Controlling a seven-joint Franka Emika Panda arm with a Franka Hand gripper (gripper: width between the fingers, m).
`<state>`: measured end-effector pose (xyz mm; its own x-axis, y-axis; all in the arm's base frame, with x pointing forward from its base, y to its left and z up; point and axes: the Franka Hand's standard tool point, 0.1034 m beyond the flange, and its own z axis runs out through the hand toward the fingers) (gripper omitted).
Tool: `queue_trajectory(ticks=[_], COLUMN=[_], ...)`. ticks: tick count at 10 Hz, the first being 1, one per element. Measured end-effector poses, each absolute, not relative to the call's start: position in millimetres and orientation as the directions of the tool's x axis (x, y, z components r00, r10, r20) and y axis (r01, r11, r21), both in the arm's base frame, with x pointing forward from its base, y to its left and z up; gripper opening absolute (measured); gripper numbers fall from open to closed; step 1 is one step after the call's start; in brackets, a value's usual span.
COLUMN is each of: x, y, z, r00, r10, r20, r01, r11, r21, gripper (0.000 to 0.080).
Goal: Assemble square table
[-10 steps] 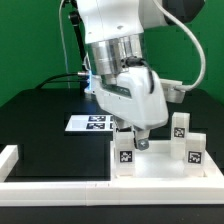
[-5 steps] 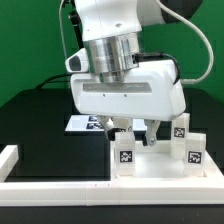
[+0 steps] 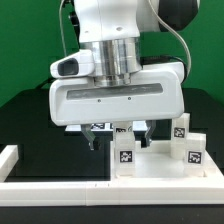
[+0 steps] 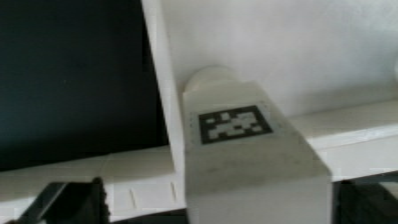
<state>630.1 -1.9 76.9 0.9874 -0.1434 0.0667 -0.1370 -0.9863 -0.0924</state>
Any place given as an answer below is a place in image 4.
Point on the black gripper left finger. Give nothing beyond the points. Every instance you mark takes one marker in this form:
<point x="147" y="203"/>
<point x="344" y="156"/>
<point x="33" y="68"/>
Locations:
<point x="70" y="204"/>

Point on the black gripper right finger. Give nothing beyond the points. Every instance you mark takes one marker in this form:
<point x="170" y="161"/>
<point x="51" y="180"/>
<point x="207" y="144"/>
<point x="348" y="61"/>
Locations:
<point x="367" y="205"/>

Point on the white table leg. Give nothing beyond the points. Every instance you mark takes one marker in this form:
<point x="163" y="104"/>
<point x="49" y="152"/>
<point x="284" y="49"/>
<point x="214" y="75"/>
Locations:
<point x="257" y="178"/>

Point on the white square tabletop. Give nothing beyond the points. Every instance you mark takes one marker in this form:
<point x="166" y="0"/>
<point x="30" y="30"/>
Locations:
<point x="312" y="46"/>

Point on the white U-shaped obstacle fence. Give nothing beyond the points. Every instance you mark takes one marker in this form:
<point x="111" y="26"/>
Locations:
<point x="145" y="180"/>

